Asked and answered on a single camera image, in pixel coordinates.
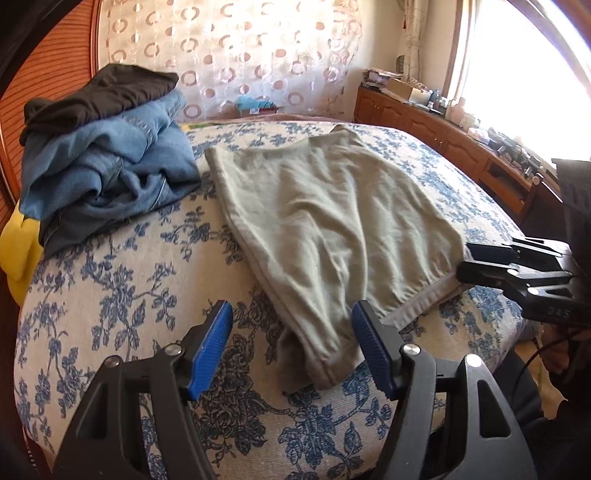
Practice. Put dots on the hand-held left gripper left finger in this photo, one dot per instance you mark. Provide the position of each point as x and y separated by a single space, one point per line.
210 350

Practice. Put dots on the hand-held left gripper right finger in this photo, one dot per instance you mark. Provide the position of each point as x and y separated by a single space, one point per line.
374 346

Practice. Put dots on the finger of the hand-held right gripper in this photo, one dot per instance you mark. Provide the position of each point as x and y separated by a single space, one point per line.
489 272
498 252

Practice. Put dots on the grey-green pants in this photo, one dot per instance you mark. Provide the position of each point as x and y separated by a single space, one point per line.
332 230

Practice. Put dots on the black pants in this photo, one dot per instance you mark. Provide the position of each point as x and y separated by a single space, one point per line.
101 97

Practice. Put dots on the blue floral bed sheet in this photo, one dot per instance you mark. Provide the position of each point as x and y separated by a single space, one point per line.
129 295

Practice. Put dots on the black gadgets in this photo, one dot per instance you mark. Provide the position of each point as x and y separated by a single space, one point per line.
512 150

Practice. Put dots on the person's dark clothing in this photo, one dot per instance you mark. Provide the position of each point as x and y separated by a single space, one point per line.
568 438

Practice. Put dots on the wooden cabinet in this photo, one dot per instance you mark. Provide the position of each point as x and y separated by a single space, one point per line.
415 124

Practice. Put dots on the window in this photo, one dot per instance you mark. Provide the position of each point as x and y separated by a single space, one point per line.
521 69

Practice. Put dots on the open brown cardboard box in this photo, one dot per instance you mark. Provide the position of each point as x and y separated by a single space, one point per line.
406 92

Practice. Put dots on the round hand fan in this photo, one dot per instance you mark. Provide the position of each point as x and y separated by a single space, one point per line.
400 64

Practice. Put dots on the stack of papers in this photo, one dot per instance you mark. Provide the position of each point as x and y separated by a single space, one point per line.
378 77

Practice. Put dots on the blue jeans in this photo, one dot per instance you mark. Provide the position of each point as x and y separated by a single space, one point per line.
120 157

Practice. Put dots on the yellow plush toy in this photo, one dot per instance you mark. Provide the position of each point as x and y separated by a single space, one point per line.
18 249

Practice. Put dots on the patterned window drape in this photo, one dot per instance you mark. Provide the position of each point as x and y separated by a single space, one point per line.
413 37

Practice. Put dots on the flower print blanket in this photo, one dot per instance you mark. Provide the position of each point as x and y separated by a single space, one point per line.
258 121

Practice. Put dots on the blue plastic bag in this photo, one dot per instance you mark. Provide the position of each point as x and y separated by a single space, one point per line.
251 101

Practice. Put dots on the sheer circle pattern curtain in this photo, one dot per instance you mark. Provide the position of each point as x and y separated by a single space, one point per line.
240 50

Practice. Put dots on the wooden louvered wardrobe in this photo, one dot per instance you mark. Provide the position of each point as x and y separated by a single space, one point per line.
69 46

